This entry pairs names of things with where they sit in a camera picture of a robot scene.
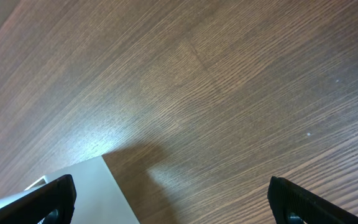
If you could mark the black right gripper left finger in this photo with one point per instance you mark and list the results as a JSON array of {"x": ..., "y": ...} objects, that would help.
[{"x": 53, "y": 202}]

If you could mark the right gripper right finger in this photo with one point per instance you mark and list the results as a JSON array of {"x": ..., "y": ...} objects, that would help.
[{"x": 291, "y": 203}]

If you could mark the white open cardboard box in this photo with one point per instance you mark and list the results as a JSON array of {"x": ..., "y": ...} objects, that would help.
[{"x": 99, "y": 199}]

